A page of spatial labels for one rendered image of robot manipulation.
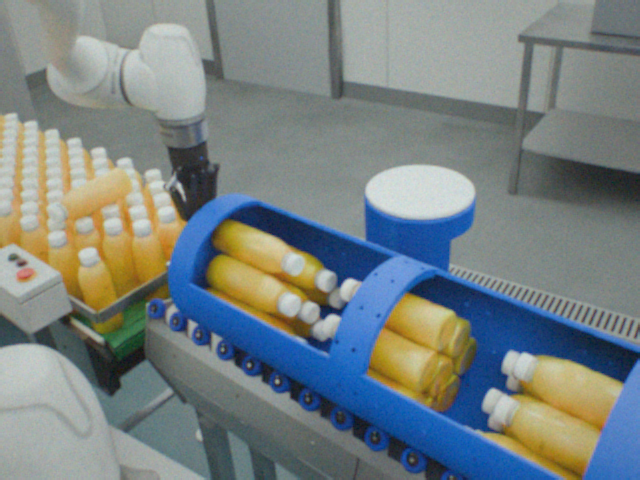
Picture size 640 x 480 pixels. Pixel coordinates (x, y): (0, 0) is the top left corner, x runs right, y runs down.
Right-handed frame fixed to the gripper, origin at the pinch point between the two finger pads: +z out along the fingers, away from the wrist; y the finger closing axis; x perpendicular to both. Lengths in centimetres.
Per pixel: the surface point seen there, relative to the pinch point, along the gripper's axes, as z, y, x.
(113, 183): 0.6, -3.0, -35.3
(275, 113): 117, -262, -238
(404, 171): 12, -65, 6
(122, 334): 26.3, 14.5, -17.1
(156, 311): 19.5, 9.0, -9.6
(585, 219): 116, -241, 4
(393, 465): 23, 9, 53
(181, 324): 19.2, 8.8, -1.2
